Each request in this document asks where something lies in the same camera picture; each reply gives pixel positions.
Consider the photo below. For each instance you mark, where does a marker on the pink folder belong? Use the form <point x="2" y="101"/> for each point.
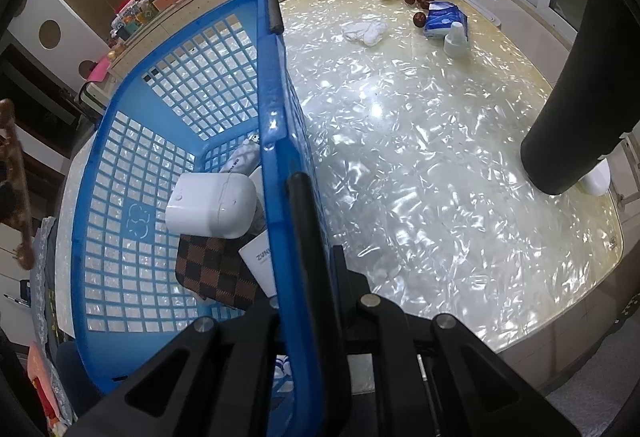
<point x="100" y="68"/>

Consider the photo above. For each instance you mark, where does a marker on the white round object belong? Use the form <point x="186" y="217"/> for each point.
<point x="597" y="179"/>

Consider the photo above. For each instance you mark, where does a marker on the white remote control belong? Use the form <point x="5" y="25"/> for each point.
<point x="260" y="262"/>

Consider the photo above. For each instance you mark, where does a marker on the brown antler-shaped comb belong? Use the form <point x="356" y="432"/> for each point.
<point x="22" y="217"/>

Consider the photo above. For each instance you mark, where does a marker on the pile of small packages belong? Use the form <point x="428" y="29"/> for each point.
<point x="132" y="14"/>

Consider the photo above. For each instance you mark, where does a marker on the dark cylinder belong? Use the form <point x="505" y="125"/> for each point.
<point x="575" y="92"/>

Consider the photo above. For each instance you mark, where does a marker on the blue tissue pack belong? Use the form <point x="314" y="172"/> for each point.
<point x="442" y="17"/>

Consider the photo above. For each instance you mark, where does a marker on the white usb dongle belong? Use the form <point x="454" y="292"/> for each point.
<point x="242" y="157"/>

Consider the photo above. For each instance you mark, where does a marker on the white crumpled cloth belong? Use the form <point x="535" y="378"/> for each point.
<point x="365" y="32"/>

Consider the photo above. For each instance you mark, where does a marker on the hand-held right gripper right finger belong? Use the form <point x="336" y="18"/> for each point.
<point x="350" y="287"/>

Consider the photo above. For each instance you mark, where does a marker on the blue plastic mesh basket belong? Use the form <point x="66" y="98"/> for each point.
<point x="272" y="82"/>

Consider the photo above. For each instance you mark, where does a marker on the brown checkered case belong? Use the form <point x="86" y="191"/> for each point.
<point x="215" y="267"/>

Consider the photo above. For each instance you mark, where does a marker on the cream suitcase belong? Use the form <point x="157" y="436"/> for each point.
<point x="95" y="92"/>

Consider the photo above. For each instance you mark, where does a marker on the white earbuds case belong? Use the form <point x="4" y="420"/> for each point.
<point x="210" y="204"/>

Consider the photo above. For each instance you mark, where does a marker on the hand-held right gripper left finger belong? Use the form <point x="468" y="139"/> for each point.
<point x="250" y="327"/>

